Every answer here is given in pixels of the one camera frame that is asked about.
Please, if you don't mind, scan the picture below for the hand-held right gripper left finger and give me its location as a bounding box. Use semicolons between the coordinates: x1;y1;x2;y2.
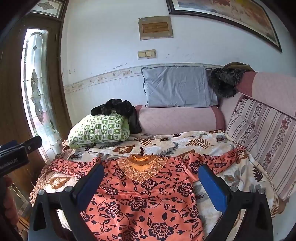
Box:
28;163;105;241

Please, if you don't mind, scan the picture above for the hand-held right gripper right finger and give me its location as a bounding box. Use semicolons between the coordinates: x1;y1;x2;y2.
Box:
198;164;278;241

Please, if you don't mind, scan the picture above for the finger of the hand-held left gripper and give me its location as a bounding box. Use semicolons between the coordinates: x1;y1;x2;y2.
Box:
23;136;43;154

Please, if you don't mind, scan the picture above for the orange floral garment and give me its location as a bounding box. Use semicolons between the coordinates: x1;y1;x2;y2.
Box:
50;153;245;241

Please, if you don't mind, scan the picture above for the brown quilted bedcover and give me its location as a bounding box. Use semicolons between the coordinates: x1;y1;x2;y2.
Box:
30;148;73;207

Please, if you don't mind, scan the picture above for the green patterned pillow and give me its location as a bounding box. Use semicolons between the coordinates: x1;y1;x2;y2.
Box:
67;111;131;149

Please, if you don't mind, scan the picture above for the wooden door with stained glass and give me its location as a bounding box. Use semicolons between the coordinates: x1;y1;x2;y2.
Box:
0;11;73;241

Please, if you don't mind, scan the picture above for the leaf print fleece blanket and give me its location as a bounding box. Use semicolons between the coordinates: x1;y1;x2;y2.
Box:
30;131;286;241

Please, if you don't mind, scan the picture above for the striped floral cushion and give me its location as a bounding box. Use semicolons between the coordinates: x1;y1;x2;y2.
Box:
225;98;296;201

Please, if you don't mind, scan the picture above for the pink sofa backrest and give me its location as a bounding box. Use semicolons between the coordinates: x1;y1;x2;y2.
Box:
135;71;296;202

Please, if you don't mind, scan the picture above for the black cloth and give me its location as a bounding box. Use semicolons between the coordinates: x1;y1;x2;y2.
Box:
91;99;142;134

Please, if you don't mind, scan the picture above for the grey pillow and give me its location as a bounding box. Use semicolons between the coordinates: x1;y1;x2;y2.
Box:
141;66;219;108

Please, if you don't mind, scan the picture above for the dark furry cushion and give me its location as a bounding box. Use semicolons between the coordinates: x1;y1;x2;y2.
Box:
208;68;245;98

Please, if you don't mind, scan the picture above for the brown cloth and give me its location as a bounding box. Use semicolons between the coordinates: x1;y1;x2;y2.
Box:
223;62;255;72

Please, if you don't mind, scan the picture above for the stained glass transom window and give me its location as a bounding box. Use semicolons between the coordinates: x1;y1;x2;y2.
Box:
29;0;68;19

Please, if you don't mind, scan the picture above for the framed painting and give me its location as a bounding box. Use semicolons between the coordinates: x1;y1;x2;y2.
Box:
166;0;283;52

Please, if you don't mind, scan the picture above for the cream light switch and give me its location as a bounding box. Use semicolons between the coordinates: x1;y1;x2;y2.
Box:
138;49;156;59

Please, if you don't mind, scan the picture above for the framed wall plaque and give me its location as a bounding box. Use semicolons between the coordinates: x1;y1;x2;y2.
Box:
138;16;174;41

